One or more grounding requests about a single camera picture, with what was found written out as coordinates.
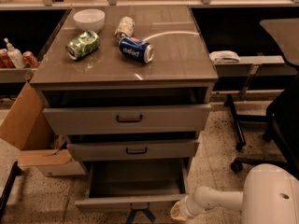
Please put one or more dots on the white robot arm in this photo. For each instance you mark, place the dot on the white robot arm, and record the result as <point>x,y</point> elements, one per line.
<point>270,196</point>

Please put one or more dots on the red can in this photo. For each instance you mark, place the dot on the red can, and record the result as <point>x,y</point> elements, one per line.
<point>30,59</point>
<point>5,60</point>

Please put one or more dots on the brown cardboard box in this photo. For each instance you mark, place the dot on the brown cardboard box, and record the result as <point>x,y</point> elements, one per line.
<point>27,129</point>

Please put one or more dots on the padded gripper body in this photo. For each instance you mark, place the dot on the padded gripper body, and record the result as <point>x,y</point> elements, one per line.
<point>185,207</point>

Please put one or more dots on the black table leg base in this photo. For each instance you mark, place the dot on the black table leg base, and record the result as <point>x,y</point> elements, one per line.
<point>237,118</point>

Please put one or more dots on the white pump bottle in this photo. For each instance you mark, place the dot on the white pump bottle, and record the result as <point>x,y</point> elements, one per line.
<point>15,55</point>

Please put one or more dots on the black bar lower left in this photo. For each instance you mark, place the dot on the black bar lower left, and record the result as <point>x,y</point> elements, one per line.
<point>14,172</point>

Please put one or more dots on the red can right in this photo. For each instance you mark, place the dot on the red can right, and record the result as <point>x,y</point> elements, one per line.
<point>30,59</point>

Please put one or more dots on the grey drawer cabinet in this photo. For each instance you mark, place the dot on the grey drawer cabinet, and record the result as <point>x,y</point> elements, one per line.
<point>180,73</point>

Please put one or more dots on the grey middle drawer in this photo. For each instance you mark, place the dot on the grey middle drawer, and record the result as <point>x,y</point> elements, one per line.
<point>139,150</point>

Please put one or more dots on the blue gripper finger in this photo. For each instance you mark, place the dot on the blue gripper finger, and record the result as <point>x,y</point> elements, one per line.
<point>149,215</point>
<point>131,217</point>

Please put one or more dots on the white folded cloth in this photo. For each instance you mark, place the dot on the white folded cloth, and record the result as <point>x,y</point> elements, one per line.
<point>224,56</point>

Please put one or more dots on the grey bottom drawer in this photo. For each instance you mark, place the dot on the grey bottom drawer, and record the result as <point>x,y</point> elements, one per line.
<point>134,185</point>

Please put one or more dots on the blue pepsi can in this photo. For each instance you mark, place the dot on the blue pepsi can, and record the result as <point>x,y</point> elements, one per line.
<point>136,49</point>

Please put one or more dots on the red can left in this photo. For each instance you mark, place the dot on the red can left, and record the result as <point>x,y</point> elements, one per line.
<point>5,60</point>

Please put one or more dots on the grey drawer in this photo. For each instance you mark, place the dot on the grey drawer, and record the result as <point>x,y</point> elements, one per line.
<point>130,119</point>
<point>134,185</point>
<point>139,150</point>

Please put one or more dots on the white bowl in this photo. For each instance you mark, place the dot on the white bowl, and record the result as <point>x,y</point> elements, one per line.
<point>90,19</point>

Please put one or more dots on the black office chair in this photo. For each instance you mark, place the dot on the black office chair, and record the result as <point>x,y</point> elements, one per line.
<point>282,115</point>

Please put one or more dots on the green crushed can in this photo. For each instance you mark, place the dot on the green crushed can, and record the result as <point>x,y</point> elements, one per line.
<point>83,45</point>

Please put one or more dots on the grey top drawer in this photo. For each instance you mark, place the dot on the grey top drawer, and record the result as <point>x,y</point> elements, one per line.
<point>130,119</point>

